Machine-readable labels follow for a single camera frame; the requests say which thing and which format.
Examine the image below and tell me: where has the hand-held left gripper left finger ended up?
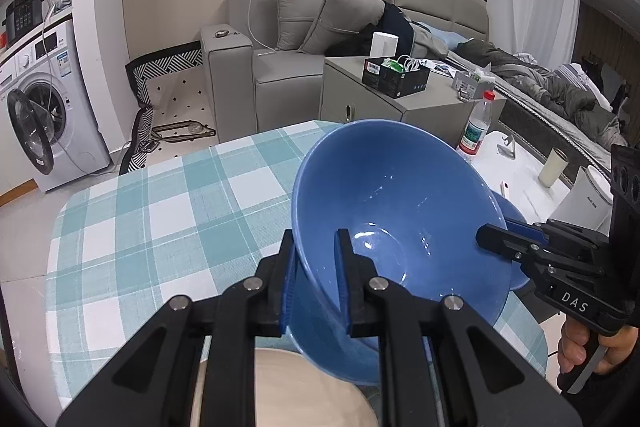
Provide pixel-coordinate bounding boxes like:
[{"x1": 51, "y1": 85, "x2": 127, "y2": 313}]
[{"x1": 55, "y1": 229, "x2": 298, "y2": 427}]

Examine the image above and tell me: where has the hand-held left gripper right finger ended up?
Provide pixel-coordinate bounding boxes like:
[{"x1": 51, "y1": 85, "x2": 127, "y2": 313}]
[{"x1": 334, "y1": 228, "x2": 576, "y2": 427}]

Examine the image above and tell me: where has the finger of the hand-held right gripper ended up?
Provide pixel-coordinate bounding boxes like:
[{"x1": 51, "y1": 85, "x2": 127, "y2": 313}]
[
  {"x1": 504, "y1": 216, "x2": 613, "y2": 253},
  {"x1": 476, "y1": 223, "x2": 608, "y2": 280}
]

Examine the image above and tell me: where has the blue bowl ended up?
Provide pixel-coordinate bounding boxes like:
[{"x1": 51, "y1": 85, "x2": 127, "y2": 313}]
[
  {"x1": 287, "y1": 192, "x2": 535, "y2": 386},
  {"x1": 290, "y1": 119, "x2": 516, "y2": 350}
]

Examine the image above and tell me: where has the cream plate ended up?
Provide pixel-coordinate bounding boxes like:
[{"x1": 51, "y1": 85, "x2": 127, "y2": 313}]
[{"x1": 192, "y1": 346, "x2": 381, "y2": 427}]

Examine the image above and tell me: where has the person's right forearm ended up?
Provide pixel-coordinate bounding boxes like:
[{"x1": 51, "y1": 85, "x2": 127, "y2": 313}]
[{"x1": 560, "y1": 357, "x2": 640, "y2": 427}]

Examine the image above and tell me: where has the person's right hand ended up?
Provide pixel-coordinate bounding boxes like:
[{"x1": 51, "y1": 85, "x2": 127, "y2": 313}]
[{"x1": 556, "y1": 318, "x2": 640, "y2": 378}]

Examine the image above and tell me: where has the white side table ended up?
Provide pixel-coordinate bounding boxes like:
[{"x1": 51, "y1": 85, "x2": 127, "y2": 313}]
[{"x1": 470, "y1": 129, "x2": 613, "y2": 233}]

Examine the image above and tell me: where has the cream tumbler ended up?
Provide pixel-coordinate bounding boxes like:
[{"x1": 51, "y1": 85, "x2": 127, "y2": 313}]
[{"x1": 537, "y1": 147, "x2": 568, "y2": 188}]

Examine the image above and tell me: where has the white air purifier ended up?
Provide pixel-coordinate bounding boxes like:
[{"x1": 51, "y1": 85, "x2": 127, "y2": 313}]
[{"x1": 550, "y1": 164, "x2": 616, "y2": 230}]

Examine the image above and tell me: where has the clear plastic water bottle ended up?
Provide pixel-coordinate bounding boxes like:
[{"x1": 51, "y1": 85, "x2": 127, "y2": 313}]
[{"x1": 456, "y1": 90, "x2": 507, "y2": 158}]

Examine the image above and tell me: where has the grey quilt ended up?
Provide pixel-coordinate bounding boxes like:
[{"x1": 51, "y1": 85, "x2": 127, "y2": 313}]
[{"x1": 452, "y1": 39, "x2": 631, "y2": 152}]

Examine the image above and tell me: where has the white carton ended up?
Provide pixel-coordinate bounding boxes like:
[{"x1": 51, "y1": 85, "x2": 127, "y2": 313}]
[{"x1": 451, "y1": 68, "x2": 497, "y2": 100}]

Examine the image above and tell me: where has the teal checked tablecloth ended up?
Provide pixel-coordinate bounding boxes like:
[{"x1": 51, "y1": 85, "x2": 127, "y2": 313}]
[{"x1": 45, "y1": 119, "x2": 548, "y2": 427}]

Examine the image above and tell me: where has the black open box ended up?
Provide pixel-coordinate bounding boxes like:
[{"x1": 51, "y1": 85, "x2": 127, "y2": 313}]
[{"x1": 361, "y1": 56, "x2": 432, "y2": 100}]

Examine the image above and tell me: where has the grey bedside cabinet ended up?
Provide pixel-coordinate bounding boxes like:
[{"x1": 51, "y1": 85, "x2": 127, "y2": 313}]
[{"x1": 320, "y1": 57, "x2": 506, "y2": 148}]

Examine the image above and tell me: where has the light blue pillow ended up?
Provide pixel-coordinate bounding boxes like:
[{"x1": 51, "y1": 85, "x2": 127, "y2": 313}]
[{"x1": 430, "y1": 27, "x2": 473, "y2": 52}]

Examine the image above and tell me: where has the grey sofa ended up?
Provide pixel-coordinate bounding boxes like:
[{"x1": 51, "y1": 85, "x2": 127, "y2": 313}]
[{"x1": 200, "y1": 0, "x2": 386, "y2": 146}]

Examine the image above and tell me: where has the white box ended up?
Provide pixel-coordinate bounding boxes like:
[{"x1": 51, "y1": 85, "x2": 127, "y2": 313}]
[{"x1": 371, "y1": 32, "x2": 401, "y2": 60}]

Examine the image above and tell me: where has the geometric patterned pet bed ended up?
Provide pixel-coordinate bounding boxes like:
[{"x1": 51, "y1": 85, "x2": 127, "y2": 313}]
[{"x1": 119, "y1": 47, "x2": 218, "y2": 175}]

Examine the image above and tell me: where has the dark jacket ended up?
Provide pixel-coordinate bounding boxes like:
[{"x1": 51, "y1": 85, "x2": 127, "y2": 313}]
[{"x1": 327, "y1": 2, "x2": 416, "y2": 58}]

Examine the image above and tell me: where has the beige upholstered headboard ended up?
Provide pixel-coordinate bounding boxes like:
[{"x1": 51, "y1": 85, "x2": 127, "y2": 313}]
[{"x1": 382, "y1": 0, "x2": 491, "y2": 45}]

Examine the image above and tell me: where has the grey cushion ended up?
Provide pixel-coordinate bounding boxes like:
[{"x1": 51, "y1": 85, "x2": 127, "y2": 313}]
[
  {"x1": 272, "y1": 0, "x2": 328, "y2": 52},
  {"x1": 297, "y1": 0, "x2": 386, "y2": 55}
]

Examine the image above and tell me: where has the white washing machine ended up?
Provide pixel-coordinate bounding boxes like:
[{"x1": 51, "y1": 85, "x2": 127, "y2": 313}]
[{"x1": 0, "y1": 9, "x2": 112, "y2": 194}]

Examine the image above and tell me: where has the black pressure cooker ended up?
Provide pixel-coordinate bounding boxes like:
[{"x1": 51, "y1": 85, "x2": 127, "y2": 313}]
[{"x1": 2, "y1": 0, "x2": 47, "y2": 42}]

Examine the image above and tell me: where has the bronze metal frame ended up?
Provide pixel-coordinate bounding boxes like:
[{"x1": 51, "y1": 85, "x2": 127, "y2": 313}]
[{"x1": 150, "y1": 119, "x2": 218, "y2": 142}]

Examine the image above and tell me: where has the white charging cable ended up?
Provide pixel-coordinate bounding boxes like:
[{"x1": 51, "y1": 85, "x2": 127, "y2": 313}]
[{"x1": 247, "y1": 0, "x2": 278, "y2": 52}]

